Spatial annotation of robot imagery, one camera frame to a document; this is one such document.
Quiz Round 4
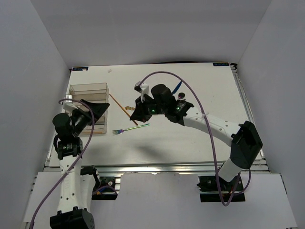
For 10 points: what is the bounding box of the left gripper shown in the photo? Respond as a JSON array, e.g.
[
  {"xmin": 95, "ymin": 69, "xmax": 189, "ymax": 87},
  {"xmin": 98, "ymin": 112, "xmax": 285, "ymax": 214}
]
[{"xmin": 72, "ymin": 99, "xmax": 110, "ymax": 136}]

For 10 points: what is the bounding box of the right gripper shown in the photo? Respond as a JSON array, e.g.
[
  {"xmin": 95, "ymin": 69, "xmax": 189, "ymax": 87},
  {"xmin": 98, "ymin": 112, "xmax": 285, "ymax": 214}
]
[{"xmin": 130, "ymin": 94, "xmax": 167, "ymax": 123}]

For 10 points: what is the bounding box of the gold fork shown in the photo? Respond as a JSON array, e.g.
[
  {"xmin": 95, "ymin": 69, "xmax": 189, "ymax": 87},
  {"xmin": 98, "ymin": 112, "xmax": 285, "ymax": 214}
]
[{"xmin": 125, "ymin": 106, "xmax": 135, "ymax": 111}]

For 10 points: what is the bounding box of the orange chopstick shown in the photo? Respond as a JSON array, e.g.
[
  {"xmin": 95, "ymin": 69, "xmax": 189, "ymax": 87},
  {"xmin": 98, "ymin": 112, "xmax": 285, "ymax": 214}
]
[
  {"xmin": 81, "ymin": 130, "xmax": 104, "ymax": 134},
  {"xmin": 109, "ymin": 93, "xmax": 138, "ymax": 126}
]

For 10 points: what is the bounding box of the iridescent rainbow fork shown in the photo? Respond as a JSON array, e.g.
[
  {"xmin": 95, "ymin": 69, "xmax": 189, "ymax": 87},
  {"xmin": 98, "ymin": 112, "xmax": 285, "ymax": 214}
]
[{"xmin": 112, "ymin": 124, "xmax": 150, "ymax": 135}]

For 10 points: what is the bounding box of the black spoon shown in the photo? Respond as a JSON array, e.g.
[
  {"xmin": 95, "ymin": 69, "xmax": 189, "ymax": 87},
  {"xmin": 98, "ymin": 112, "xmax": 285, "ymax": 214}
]
[{"xmin": 178, "ymin": 93, "xmax": 185, "ymax": 100}]

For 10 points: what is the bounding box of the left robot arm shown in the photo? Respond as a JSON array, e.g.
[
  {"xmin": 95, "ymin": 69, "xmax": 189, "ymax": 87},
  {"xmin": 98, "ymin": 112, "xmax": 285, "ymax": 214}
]
[{"xmin": 50, "ymin": 99, "xmax": 110, "ymax": 229}]

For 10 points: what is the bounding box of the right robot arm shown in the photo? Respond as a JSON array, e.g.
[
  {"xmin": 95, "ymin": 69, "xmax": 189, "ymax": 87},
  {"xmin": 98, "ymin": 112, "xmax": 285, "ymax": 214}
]
[{"xmin": 130, "ymin": 82, "xmax": 263, "ymax": 190}]

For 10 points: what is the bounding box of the clear compartment organizer tray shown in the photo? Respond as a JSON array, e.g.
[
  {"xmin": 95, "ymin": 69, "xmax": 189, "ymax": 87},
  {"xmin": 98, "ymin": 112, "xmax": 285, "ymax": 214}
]
[{"xmin": 66, "ymin": 83, "xmax": 109, "ymax": 135}]

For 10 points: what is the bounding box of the blue knife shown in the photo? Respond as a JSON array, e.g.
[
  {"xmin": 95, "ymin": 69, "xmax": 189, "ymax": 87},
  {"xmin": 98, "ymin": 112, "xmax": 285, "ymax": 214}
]
[{"xmin": 172, "ymin": 81, "xmax": 182, "ymax": 95}]

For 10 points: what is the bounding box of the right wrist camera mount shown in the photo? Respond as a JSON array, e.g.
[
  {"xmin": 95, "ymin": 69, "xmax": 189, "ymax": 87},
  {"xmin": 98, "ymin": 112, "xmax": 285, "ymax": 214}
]
[{"xmin": 134, "ymin": 82, "xmax": 149, "ymax": 103}]

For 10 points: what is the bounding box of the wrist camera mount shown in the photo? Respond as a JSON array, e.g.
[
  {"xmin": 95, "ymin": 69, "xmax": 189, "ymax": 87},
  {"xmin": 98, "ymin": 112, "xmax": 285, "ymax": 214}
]
[
  {"xmin": 58, "ymin": 94, "xmax": 78, "ymax": 114},
  {"xmin": 134, "ymin": 82, "xmax": 149, "ymax": 103}
]

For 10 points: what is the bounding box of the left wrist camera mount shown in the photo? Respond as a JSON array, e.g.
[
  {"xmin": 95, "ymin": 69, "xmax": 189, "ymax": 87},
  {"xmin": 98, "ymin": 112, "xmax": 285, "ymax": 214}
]
[{"xmin": 58, "ymin": 94, "xmax": 78, "ymax": 114}]

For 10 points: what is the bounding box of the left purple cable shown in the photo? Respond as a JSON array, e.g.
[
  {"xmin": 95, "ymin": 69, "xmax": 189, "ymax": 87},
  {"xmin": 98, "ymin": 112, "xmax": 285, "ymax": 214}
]
[{"xmin": 28, "ymin": 97, "xmax": 98, "ymax": 229}]

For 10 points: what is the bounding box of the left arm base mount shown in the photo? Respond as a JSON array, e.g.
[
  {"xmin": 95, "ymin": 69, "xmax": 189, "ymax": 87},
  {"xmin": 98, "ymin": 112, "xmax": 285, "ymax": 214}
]
[{"xmin": 81, "ymin": 166, "xmax": 118, "ymax": 200}]

